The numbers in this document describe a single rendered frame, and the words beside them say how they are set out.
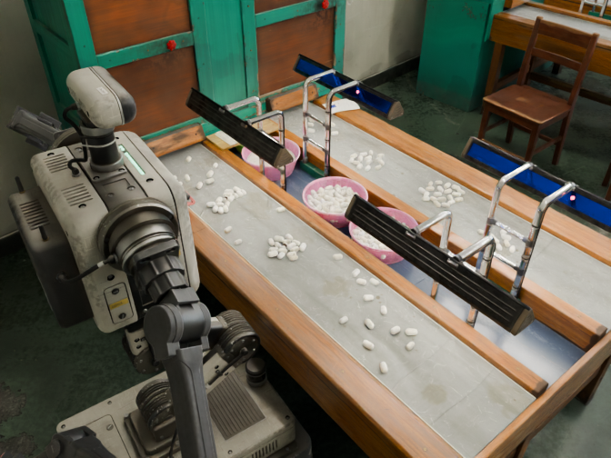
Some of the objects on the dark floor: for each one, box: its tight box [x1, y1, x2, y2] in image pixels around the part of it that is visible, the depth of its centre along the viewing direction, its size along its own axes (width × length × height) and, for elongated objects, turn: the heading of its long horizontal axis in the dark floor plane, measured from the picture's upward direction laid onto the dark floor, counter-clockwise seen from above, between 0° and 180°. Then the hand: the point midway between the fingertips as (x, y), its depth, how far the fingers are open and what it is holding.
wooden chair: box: [477, 15, 600, 165], centre depth 369 cm, size 44×43×91 cm
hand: (193, 202), depth 226 cm, fingers closed
